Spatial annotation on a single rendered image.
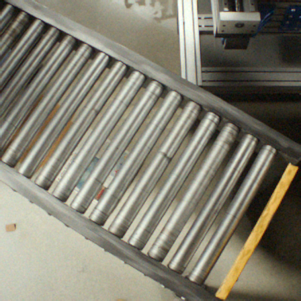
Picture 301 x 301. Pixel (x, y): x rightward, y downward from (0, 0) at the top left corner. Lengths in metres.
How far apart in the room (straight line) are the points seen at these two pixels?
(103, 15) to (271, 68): 0.94
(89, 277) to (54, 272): 0.17
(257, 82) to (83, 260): 1.12
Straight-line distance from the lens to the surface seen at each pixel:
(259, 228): 1.26
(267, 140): 1.33
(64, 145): 1.33
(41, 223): 2.13
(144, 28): 2.38
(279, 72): 2.10
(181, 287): 1.25
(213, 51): 2.09
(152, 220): 1.25
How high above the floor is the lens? 2.05
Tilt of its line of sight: 75 degrees down
